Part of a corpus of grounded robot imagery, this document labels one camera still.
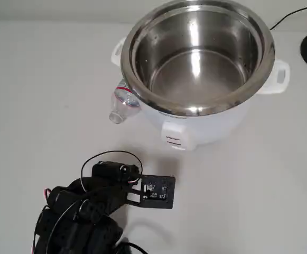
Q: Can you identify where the clear plastic water bottle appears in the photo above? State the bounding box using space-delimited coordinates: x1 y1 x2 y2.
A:
108 78 142 125

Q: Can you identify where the white electric rice cooker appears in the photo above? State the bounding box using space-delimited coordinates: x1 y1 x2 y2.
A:
110 0 291 152

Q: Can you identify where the stainless steel inner pot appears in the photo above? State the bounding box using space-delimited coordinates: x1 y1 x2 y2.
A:
129 0 265 115

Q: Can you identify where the black wrist camera board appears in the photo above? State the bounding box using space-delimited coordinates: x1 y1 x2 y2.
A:
126 174 176 212

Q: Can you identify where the red servo wire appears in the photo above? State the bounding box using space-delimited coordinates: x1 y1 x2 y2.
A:
30 187 51 254

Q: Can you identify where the thin black cable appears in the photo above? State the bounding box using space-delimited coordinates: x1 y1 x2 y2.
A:
270 2 307 30

